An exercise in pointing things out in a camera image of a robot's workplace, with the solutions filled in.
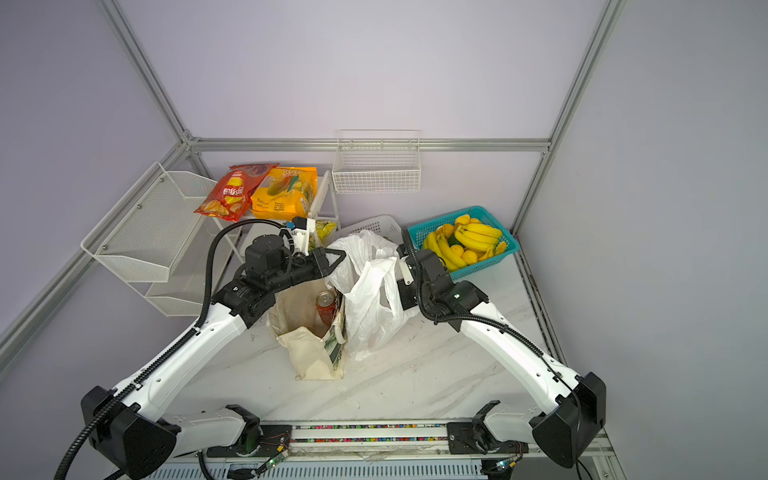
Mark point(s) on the red Lays chips bag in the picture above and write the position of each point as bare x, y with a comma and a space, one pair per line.
231, 197

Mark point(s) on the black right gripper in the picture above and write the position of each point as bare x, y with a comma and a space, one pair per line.
405, 302

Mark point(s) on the red Coke can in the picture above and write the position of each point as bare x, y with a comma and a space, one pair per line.
326, 305

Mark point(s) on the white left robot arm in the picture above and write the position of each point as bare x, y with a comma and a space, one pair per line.
128, 424

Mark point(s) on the canvas floral tote bag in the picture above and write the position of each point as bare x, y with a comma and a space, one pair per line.
315, 349

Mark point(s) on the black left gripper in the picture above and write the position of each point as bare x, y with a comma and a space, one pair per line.
317, 257

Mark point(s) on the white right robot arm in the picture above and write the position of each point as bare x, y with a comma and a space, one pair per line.
572, 407

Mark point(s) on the yellow-green corn chips bag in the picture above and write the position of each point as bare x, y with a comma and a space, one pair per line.
324, 230

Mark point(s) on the white plastic grocery bag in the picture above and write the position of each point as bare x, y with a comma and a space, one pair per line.
367, 279

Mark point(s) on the toy banana bunch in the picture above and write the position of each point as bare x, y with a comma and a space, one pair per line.
480, 238
453, 256

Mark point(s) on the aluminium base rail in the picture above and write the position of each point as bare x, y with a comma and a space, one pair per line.
405, 449

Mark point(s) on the white mesh wall shelf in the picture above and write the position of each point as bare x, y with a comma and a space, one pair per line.
154, 241

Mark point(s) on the teal plastic fruit basket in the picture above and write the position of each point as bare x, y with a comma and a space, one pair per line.
450, 221

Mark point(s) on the orange-yellow snack bag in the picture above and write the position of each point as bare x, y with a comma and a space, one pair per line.
285, 193

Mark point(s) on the white plastic vegetable basket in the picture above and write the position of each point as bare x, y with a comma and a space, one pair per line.
383, 225

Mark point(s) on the white wire wall basket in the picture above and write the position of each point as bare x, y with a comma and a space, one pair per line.
371, 161

